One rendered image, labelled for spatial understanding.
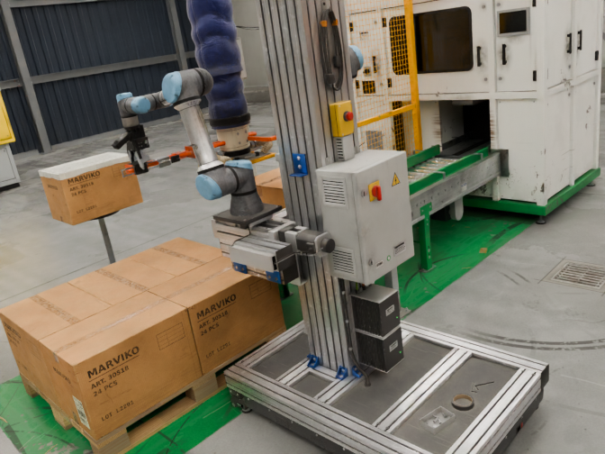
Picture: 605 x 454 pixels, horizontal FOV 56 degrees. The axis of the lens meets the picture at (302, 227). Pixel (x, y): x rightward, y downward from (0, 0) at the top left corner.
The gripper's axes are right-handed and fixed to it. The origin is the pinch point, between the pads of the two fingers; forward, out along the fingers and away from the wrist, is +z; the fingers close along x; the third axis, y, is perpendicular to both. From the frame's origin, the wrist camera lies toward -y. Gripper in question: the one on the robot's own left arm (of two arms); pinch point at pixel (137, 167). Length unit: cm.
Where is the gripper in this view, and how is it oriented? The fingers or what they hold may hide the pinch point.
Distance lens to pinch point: 288.1
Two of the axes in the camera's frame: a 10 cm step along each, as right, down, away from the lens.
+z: 1.4, 9.3, 3.3
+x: -6.8, -1.5, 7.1
